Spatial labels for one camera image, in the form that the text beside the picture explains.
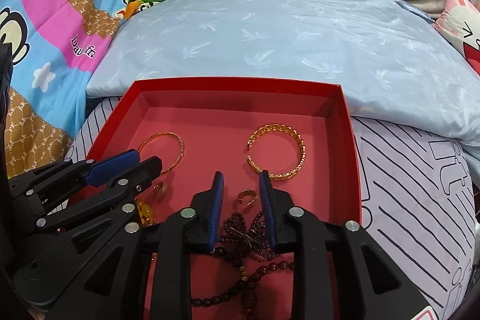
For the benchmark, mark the red shallow tray box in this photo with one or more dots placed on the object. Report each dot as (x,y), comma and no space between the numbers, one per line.
(331,190)

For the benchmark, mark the white pink bunny cushion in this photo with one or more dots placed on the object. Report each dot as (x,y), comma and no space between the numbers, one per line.
(459,25)

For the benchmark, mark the wide gold cuff bangle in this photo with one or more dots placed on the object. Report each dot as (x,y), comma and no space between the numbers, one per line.
(278,149)

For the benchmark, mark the thin gold bangle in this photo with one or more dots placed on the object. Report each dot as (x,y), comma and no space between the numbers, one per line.
(169,146)

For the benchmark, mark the colourful monkey cartoon blanket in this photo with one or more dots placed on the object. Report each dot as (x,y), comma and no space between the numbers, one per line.
(56,47)

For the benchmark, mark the grey striped bed cover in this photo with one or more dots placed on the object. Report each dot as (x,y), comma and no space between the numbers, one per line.
(416,181)

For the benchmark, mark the light blue pillow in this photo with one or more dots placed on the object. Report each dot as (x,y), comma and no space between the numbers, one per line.
(385,54)

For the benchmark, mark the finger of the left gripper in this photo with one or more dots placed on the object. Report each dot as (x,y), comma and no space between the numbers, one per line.
(135,180)
(101,172)

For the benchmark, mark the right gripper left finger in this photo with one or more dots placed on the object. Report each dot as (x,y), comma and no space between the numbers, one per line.
(216,201)

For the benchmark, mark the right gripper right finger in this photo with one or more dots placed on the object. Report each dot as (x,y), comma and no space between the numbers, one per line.
(267,201)

